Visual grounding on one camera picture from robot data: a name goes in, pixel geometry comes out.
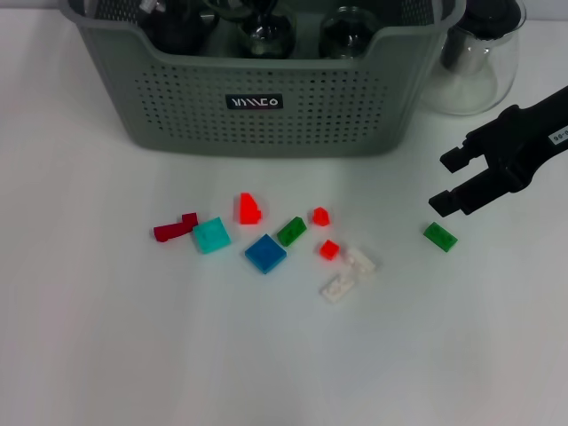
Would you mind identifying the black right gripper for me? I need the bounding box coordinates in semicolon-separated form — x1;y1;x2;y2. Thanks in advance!
428;86;568;218

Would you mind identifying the tall red wedge brick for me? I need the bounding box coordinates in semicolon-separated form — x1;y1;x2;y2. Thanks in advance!
233;192;264;226

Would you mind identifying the grey-green perforated storage bin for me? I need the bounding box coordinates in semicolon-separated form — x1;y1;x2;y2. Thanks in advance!
57;0;468;160

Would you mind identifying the blue square plate brick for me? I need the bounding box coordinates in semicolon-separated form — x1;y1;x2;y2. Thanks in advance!
244;233;288;274

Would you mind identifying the small red cube brick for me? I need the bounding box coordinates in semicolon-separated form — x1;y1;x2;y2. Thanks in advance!
319;239;341;261

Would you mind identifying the teal square plate brick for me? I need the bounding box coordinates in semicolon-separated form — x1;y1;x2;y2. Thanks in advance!
192;216;233;255

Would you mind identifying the black ceramic teapot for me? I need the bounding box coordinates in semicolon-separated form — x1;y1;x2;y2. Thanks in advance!
146;8;219;55

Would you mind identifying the green flat plate brick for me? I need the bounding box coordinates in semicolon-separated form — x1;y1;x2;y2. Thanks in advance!
422;221;459;253

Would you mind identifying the white plate brick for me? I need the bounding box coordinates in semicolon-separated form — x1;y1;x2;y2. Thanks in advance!
343;247;377;279
319;272;359;305

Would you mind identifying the glass teacup with black sleeve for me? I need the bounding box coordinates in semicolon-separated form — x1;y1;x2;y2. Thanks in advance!
201;0;285;23
318;4;381;59
237;11;297;59

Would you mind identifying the glass carafe with black lid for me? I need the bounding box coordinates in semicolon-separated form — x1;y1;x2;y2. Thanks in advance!
416;0;527;117

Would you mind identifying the dark red long brick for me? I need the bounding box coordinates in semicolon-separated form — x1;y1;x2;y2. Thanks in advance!
153;212;199;243

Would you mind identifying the green rectangular brick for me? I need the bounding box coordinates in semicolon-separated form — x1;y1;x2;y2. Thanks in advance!
276;216;308;247

